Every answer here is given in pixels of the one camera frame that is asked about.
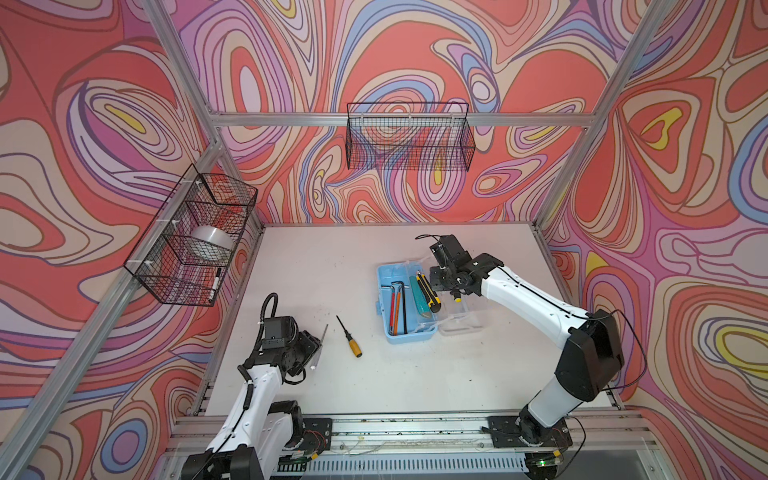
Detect clear handled screwdriver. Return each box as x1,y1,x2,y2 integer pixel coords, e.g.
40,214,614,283
310,324,329,371

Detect yellow black utility knife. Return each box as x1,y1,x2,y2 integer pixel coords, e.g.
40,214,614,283
416,272,442,314

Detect blue plastic toolbox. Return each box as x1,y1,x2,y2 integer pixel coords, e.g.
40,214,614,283
376,257,487,345

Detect yellow handled screwdriver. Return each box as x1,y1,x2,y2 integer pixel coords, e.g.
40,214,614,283
336,316,362,358

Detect red handled hex key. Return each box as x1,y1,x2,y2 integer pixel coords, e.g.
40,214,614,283
387,285,396,336

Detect black hex key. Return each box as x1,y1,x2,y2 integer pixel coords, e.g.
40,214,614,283
396,281,408,336

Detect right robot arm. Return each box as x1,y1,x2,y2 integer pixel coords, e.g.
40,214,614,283
429,234,624,446

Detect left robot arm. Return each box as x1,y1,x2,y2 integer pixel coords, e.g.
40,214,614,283
180,330,322,479

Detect black marker in basket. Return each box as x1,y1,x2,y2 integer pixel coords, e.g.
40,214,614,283
208,267,222,303

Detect silver tape roll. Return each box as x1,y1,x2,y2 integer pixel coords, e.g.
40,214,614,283
189,225,234,265

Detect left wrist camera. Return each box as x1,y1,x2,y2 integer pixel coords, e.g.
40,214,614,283
262,316,298,350

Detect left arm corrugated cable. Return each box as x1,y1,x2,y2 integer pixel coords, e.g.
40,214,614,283
254,292,280,346

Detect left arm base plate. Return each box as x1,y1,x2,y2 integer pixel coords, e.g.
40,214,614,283
287,417,333,456

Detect back wire basket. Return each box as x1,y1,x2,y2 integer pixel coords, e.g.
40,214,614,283
345,100,476,171

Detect wire basket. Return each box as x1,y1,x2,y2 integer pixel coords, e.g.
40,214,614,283
124,166,258,307
345,100,476,171

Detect left wire basket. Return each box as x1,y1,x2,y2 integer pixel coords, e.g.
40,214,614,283
124,166,258,307

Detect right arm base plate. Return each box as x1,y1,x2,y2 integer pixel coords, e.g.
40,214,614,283
482,415,573,449

